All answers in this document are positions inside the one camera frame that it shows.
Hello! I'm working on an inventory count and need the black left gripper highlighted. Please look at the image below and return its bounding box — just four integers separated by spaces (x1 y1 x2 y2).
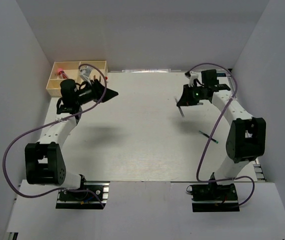
75 79 119 106

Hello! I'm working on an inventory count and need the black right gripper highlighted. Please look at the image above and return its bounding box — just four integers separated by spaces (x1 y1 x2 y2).
177 83 208 107

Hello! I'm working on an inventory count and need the green gel pen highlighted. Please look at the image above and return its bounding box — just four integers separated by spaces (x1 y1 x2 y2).
198 130 219 144

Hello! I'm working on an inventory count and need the pink capped marker tube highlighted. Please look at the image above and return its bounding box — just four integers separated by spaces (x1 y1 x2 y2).
57 68 69 79

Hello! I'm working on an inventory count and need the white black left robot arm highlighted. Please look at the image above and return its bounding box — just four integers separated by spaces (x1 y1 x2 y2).
24 79 119 200

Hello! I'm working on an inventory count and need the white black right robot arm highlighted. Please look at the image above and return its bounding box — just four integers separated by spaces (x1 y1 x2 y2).
176 69 267 202

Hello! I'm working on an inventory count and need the cream compartment organizer box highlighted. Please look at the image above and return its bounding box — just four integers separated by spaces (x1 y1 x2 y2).
46 60 108 98

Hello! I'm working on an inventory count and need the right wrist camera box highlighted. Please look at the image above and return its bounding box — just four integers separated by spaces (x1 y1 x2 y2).
184 71 199 86

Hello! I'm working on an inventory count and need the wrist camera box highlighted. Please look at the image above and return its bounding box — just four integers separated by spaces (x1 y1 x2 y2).
184 71 199 86
79 65 93 82

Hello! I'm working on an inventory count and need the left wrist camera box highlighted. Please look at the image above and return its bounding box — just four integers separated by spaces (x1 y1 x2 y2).
79 65 93 82

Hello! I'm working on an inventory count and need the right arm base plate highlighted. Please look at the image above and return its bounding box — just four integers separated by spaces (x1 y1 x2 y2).
186 183 240 213

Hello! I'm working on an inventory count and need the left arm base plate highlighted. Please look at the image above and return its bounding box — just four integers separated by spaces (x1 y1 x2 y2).
55 181 110 210

